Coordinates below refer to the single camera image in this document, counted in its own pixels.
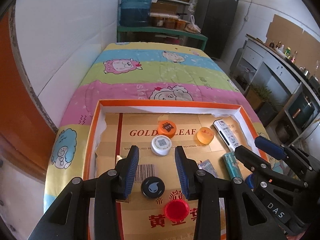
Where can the teal pack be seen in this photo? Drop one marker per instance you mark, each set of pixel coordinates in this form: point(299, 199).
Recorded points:
point(232, 167)

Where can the clear glittery pack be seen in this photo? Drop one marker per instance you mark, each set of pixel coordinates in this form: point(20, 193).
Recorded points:
point(207, 168)

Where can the blue water jug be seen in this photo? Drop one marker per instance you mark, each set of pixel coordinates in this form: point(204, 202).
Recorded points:
point(136, 7)

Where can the row of condiment bottles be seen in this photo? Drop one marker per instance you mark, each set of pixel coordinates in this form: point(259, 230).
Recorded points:
point(285, 51)

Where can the green table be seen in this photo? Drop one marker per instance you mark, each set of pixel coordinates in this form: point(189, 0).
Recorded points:
point(162, 31)

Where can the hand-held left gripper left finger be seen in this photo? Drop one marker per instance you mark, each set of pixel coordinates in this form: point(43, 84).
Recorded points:
point(131, 170)

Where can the black round cap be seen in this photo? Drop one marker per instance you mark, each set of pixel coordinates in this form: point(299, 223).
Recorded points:
point(152, 187)

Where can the metal pot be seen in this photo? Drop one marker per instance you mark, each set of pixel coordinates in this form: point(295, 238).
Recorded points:
point(283, 133)

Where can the white bottle cap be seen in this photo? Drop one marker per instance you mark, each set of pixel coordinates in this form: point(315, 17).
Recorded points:
point(161, 145)

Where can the orange cap with dark label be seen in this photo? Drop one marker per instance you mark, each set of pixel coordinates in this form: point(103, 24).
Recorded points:
point(167, 128)

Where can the cardboard sheet on wall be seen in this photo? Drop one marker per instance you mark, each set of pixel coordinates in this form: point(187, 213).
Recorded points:
point(287, 30)

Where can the red bottle cap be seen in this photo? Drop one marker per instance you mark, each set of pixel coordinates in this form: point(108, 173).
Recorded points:
point(176, 210)

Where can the potted green plants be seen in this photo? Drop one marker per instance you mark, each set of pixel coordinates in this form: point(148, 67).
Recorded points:
point(261, 97)

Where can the cartoon sheep printed blanket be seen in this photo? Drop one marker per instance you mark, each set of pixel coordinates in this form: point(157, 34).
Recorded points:
point(150, 72)

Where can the shallow orange-rimmed cardboard box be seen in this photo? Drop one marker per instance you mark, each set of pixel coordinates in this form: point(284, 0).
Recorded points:
point(140, 122)

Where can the teal kitchen appliance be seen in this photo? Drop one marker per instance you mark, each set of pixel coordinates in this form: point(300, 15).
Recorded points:
point(301, 110)

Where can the translucent orange cap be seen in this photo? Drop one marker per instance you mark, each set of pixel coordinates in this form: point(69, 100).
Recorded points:
point(205, 135)

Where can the metal shelf rack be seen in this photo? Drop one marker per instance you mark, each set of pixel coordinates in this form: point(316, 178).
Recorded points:
point(170, 5)

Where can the dark refrigerator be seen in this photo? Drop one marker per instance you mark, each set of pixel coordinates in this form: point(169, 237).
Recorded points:
point(217, 20)

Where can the brown wooden door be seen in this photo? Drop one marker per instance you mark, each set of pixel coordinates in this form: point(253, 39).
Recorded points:
point(15, 105)

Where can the plastic bag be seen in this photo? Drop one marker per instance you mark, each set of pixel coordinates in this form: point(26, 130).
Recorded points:
point(193, 26)

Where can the grey kitchen counter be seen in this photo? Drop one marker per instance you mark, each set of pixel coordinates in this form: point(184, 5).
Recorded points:
point(270, 67)

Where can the white tube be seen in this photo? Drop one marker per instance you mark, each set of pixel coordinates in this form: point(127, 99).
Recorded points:
point(226, 135)

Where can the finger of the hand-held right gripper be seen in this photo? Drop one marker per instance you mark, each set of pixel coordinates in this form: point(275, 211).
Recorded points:
point(250, 158)
point(268, 146)

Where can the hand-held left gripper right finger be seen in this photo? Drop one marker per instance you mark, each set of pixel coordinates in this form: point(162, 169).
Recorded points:
point(181, 172)

